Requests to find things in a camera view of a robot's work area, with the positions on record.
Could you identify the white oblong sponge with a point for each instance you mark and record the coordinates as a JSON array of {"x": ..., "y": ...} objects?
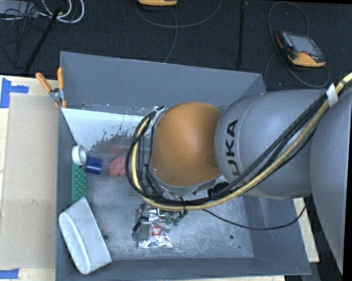
[{"x": 84, "y": 235}]

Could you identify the brown cardboard board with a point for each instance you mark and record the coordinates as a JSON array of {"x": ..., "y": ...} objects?
[{"x": 28, "y": 172}]

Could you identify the blue small cylinder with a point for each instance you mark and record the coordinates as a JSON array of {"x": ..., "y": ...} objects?
[{"x": 93, "y": 165}]

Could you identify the pink toy food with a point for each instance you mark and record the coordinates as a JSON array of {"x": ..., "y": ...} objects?
[{"x": 117, "y": 166}]

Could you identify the grey metal bin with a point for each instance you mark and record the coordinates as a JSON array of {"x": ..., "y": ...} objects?
[{"x": 205, "y": 239}]

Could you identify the silver foil packet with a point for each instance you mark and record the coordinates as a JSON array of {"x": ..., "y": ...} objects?
[{"x": 158, "y": 237}]

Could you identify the dark green flat block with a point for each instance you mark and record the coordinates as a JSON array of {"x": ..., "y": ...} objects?
[{"x": 78, "y": 184}]

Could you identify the white cup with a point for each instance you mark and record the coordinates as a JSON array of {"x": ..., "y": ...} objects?
[{"x": 78, "y": 154}]

